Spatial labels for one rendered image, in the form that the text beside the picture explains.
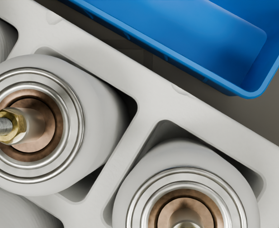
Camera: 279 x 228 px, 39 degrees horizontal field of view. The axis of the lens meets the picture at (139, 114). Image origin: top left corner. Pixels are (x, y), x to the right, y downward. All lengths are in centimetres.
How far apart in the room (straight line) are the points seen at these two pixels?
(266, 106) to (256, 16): 11
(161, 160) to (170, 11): 29
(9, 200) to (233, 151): 18
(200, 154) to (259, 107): 26
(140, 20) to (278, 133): 22
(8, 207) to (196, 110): 16
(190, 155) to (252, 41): 29
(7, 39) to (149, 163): 19
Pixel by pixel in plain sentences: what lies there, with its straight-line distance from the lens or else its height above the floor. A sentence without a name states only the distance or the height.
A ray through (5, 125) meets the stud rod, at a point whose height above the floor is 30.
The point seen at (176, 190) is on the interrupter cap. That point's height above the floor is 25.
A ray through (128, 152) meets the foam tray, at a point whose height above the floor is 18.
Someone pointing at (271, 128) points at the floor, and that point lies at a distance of 52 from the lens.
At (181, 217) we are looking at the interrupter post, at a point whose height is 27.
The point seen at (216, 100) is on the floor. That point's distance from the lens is 51.
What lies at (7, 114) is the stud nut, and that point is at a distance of 23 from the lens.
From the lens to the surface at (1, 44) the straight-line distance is 37.
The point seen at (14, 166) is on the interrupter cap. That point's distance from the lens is 27.
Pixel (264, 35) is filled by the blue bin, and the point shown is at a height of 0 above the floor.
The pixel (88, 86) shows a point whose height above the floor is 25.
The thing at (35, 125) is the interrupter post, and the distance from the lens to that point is 25.
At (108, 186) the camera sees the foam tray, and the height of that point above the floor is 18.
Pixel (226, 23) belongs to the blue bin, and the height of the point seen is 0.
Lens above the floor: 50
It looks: 85 degrees down
